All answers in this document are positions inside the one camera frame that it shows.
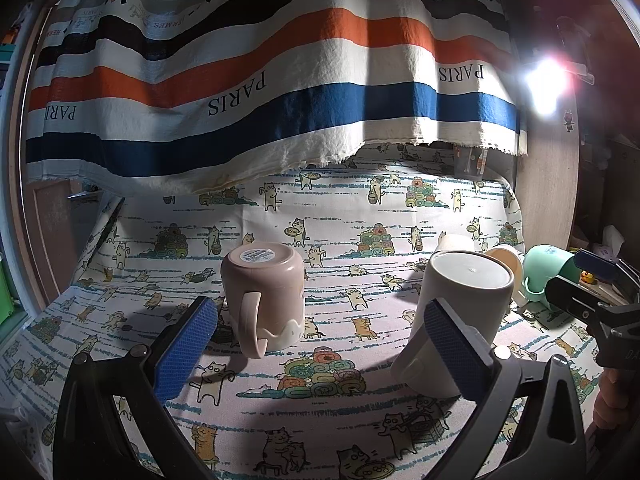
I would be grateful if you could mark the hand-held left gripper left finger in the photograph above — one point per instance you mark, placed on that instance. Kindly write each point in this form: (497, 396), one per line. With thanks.
(184, 347)

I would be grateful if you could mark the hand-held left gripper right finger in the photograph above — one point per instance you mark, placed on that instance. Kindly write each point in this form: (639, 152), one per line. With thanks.
(454, 350)

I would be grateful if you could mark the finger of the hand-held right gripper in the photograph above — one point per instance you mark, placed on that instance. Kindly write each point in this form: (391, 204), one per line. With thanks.
(597, 265)
(570, 292)

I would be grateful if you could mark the mint green cup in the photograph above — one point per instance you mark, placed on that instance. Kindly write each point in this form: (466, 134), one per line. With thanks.
(545, 270)

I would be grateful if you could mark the large white cup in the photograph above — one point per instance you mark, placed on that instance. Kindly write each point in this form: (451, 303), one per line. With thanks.
(462, 305)

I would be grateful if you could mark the cream cup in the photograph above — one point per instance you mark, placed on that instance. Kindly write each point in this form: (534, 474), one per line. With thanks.
(507, 265)

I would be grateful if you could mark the small white cup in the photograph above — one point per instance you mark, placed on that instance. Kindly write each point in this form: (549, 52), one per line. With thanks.
(455, 242)

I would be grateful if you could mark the person's right hand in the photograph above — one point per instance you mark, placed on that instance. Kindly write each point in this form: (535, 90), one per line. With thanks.
(612, 400)

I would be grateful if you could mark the yellow toy duck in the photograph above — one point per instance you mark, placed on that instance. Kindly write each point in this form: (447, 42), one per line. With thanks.
(587, 277)

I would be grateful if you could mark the tissue box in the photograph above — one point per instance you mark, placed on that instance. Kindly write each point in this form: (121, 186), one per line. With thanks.
(612, 242)

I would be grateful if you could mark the wooden cabinet panel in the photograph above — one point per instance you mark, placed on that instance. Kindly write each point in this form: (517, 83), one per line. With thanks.
(547, 185)

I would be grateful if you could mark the cartoon sticker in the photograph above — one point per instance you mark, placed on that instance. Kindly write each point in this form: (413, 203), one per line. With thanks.
(568, 120)

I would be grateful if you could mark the small box with red print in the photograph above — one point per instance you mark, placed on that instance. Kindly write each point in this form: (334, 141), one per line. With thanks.
(470, 160)

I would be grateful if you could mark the green storage box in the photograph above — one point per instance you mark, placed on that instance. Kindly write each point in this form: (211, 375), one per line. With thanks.
(6, 290)

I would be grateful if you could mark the bright lamp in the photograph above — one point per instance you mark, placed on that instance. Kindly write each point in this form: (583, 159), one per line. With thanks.
(545, 82)

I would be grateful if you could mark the cat printed tablecloth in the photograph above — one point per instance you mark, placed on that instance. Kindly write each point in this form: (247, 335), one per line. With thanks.
(320, 210)

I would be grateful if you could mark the striped cloth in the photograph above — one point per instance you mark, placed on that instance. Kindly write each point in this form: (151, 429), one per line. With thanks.
(280, 70)

